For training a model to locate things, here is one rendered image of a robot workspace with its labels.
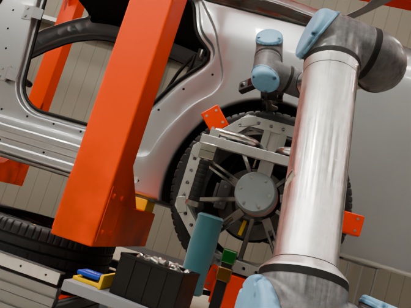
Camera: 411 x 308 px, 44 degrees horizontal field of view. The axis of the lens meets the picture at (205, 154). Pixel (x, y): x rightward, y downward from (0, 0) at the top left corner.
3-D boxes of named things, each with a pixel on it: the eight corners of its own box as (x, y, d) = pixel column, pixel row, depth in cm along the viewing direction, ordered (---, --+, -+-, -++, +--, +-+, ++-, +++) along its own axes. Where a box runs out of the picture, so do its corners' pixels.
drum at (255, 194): (271, 222, 180) (282, 184, 182) (270, 219, 159) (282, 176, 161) (233, 211, 183) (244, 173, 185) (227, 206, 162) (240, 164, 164)
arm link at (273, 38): (253, 43, 166) (256, 24, 172) (254, 72, 176) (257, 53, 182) (282, 44, 164) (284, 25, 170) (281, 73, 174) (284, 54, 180)
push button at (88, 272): (105, 282, 151) (107, 275, 152) (97, 284, 145) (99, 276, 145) (84, 275, 153) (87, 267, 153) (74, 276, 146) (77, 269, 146)
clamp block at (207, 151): (216, 165, 167) (221, 150, 167) (213, 161, 158) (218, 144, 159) (202, 161, 168) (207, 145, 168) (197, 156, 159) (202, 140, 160)
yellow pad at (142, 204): (152, 212, 239) (155, 202, 240) (144, 211, 226) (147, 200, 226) (125, 204, 242) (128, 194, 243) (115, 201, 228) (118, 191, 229)
